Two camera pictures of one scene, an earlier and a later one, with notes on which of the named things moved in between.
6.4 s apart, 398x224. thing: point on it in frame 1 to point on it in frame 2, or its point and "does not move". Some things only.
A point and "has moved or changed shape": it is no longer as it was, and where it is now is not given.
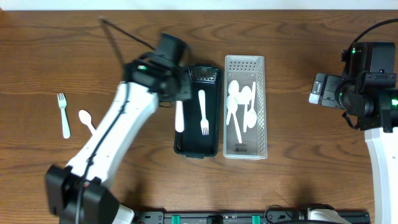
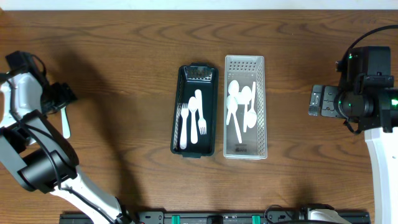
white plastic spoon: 252,117 does not move
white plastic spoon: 232,104 does not move
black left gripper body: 179,86 to 58,97
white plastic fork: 204,122 has moved or changed shape
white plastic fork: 63,103 does not move
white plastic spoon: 245,95 does not move
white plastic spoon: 85,118 to 193,105
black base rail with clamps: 301,216 does not move
